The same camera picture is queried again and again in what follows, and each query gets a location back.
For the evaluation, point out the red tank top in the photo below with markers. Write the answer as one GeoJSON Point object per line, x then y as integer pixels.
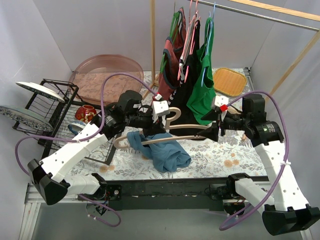
{"type": "Point", "coordinates": [168, 83]}

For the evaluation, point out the black wire dish rack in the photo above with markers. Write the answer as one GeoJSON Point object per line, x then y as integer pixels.
{"type": "Point", "coordinates": [60, 114]}

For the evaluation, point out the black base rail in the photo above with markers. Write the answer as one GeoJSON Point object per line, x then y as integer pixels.
{"type": "Point", "coordinates": [168, 194]}

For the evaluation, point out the white plate upper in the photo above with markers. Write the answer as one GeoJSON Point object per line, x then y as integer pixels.
{"type": "Point", "coordinates": [41, 90]}

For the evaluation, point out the woven bamboo tray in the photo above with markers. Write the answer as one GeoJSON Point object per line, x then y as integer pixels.
{"type": "Point", "coordinates": [229, 82]}

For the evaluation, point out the blue white bowl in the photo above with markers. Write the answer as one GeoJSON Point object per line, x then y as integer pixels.
{"type": "Point", "coordinates": [76, 126]}

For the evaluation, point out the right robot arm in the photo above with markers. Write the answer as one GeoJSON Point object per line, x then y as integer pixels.
{"type": "Point", "coordinates": [283, 208]}

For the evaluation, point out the pink hanger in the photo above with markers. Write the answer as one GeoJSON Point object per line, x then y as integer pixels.
{"type": "Point", "coordinates": [189, 44]}

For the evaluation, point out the blue patterned plate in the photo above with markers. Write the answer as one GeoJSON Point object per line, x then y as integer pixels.
{"type": "Point", "coordinates": [26, 117]}

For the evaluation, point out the wooden hanger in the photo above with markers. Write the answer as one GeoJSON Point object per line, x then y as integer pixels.
{"type": "Point", "coordinates": [168, 126]}

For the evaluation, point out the black tank top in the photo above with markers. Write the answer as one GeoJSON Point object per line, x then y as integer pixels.
{"type": "Point", "coordinates": [182, 94]}

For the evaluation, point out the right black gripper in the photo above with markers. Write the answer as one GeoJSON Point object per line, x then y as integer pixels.
{"type": "Point", "coordinates": [219, 125]}

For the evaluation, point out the blue hanger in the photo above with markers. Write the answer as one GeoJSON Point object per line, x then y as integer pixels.
{"type": "Point", "coordinates": [208, 42]}

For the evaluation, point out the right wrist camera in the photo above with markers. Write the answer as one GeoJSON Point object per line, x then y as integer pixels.
{"type": "Point", "coordinates": [218, 101]}

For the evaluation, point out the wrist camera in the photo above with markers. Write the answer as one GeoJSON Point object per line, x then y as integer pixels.
{"type": "Point", "coordinates": [159, 107]}
{"type": "Point", "coordinates": [218, 101]}

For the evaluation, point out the floral tablecloth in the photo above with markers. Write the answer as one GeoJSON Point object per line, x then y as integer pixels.
{"type": "Point", "coordinates": [230, 155]}

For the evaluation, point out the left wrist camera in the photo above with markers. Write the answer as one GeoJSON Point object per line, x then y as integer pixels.
{"type": "Point", "coordinates": [159, 107]}

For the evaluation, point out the pink plastic basin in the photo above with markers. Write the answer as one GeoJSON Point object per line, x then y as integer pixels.
{"type": "Point", "coordinates": [91, 74]}

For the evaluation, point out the green hanger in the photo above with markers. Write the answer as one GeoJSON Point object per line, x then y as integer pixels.
{"type": "Point", "coordinates": [174, 43]}

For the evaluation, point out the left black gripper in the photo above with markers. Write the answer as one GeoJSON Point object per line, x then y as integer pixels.
{"type": "Point", "coordinates": [155, 125]}

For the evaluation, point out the blue tank top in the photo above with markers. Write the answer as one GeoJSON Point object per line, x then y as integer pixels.
{"type": "Point", "coordinates": [166, 156]}

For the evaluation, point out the red floral bowl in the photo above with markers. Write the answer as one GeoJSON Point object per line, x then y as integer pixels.
{"type": "Point", "coordinates": [85, 113]}

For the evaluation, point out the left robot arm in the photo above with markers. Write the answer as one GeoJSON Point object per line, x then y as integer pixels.
{"type": "Point", "coordinates": [50, 175]}

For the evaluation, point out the green tank top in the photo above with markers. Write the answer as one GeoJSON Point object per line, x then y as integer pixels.
{"type": "Point", "coordinates": [201, 98]}

